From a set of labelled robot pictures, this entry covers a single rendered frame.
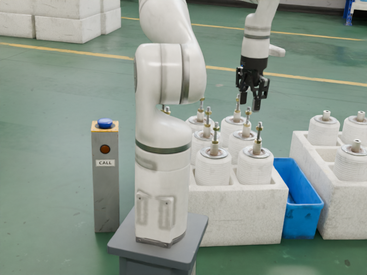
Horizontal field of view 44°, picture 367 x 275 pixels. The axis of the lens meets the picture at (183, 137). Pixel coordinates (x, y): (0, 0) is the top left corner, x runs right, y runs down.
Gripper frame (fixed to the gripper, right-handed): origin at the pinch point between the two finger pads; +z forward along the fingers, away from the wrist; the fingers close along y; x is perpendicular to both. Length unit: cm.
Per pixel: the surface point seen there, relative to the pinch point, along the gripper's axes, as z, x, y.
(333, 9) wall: 28, 350, -344
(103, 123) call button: 2.2, -42.0, -3.9
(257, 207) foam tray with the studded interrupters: 22.8, -6.4, 18.4
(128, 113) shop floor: 35, -5, -92
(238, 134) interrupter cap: 9.8, -2.0, -1.0
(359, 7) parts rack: 15, 319, -273
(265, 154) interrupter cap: 9.7, -2.6, 13.7
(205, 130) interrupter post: 8.0, -12.1, -3.0
